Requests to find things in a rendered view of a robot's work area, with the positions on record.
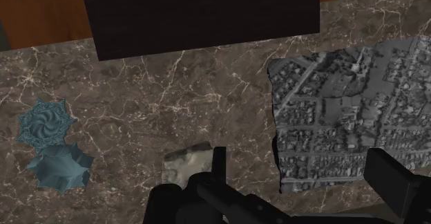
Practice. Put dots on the dark robot stand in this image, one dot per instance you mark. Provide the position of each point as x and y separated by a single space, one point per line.
202 17

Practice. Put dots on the blue star-shaped ornate vase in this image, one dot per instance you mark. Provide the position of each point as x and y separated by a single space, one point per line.
50 139

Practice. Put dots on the grey patterned ragged-edged slab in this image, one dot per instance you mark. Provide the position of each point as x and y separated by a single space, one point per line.
336 115

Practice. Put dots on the pale beige rough lump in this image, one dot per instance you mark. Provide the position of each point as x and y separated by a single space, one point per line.
187 164

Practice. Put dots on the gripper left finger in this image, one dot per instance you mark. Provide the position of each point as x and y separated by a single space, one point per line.
219 169

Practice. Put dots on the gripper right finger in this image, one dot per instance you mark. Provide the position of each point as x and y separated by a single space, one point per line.
400 183

